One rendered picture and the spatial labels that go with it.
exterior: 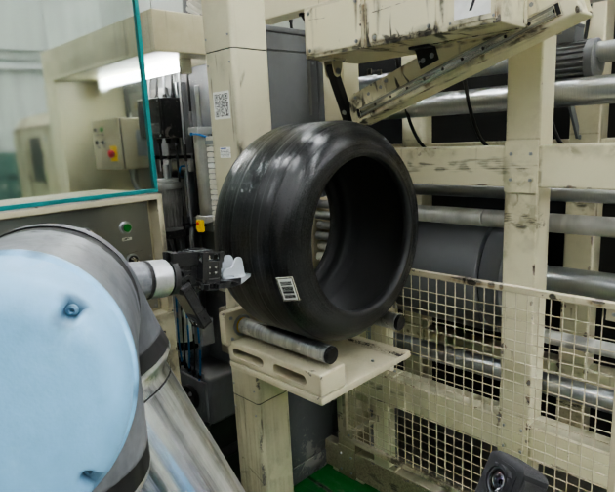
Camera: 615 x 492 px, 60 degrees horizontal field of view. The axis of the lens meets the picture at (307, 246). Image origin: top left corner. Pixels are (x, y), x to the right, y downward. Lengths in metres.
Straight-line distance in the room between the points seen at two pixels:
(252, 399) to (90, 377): 1.47
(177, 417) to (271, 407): 1.29
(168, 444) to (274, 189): 0.79
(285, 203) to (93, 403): 0.93
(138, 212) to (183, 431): 1.27
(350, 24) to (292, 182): 0.57
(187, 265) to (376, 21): 0.81
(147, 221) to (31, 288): 1.45
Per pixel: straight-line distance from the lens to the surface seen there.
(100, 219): 1.63
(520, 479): 0.47
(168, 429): 0.45
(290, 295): 1.18
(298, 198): 1.15
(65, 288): 0.26
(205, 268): 1.10
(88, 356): 0.25
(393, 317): 1.49
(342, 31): 1.59
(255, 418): 1.73
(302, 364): 1.34
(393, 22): 1.48
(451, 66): 1.53
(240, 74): 1.52
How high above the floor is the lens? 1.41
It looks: 12 degrees down
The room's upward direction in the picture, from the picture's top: 3 degrees counter-clockwise
